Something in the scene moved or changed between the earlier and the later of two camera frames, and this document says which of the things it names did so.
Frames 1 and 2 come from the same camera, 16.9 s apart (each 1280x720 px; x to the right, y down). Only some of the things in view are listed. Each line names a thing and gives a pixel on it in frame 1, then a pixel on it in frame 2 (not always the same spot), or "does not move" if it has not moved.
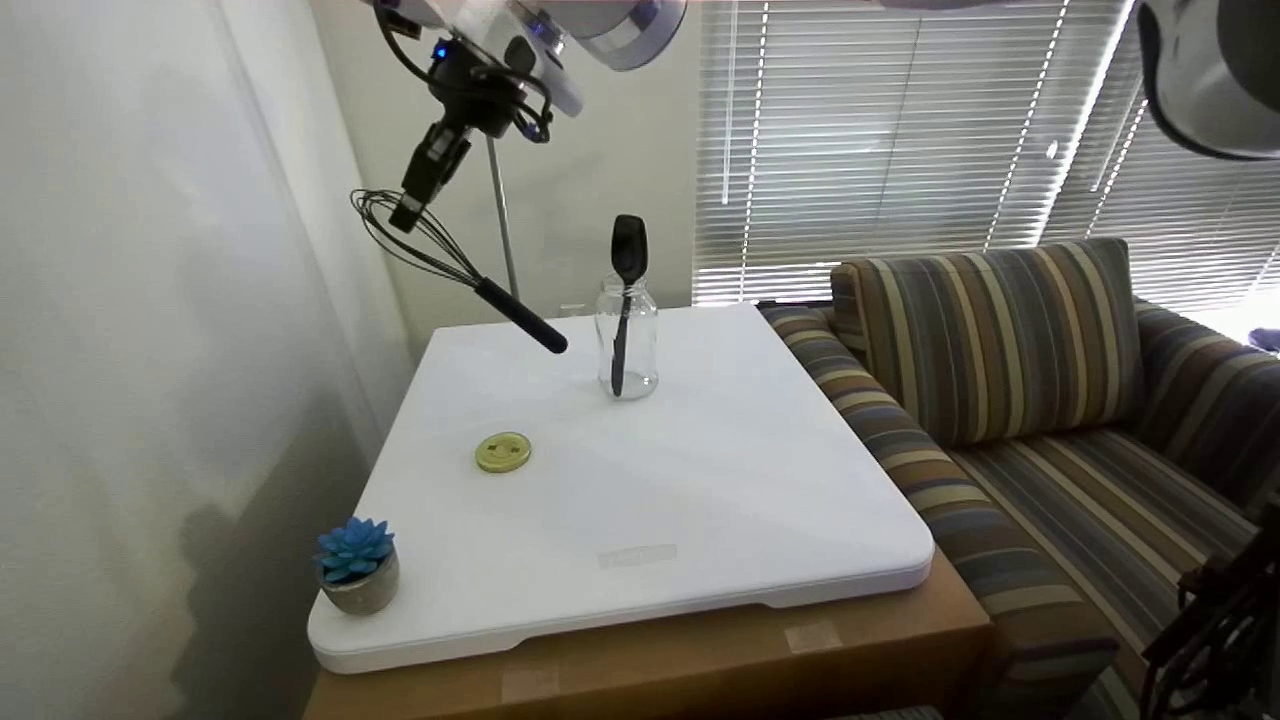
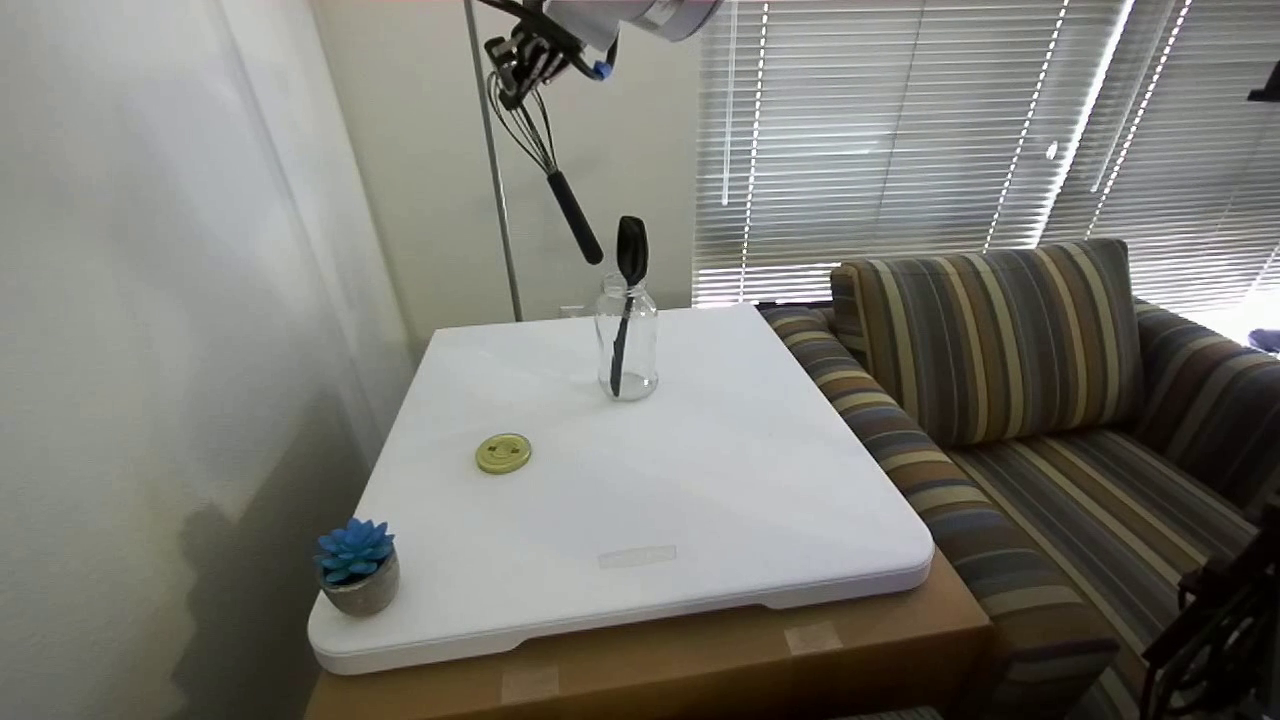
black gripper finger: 448,162 to 529,79
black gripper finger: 435,157 to 513,84
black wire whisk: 435,249 to 529,126
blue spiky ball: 358,566 does not move
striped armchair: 1062,436 does not move
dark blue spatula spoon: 629,259 does not move
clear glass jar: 643,346 does not move
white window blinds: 847,129 does not move
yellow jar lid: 506,454 does not move
